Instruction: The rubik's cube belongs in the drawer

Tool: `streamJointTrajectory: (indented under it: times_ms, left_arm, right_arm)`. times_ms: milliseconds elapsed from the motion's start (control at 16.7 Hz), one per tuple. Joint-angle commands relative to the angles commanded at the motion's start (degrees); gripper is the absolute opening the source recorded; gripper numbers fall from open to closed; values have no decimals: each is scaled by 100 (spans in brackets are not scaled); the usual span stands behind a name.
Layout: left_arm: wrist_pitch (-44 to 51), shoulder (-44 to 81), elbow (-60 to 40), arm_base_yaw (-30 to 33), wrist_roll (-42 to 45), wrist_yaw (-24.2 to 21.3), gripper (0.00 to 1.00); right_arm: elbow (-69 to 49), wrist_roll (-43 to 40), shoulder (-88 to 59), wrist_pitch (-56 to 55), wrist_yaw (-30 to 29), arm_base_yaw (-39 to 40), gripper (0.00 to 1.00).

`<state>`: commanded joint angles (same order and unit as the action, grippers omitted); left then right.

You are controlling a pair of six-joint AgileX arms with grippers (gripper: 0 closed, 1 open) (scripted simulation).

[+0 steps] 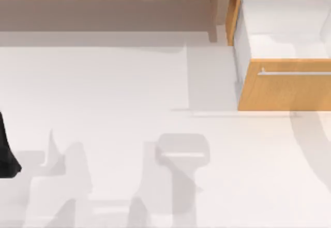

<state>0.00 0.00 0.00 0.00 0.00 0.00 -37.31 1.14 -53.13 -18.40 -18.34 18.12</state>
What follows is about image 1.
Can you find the pulled-out drawer with white inside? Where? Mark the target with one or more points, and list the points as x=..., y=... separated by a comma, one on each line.
x=279, y=36

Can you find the pale wooden drawer front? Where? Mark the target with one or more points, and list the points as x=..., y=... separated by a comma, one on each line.
x=284, y=93

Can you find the brown wooden open shelf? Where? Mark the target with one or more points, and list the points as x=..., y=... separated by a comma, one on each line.
x=108, y=11

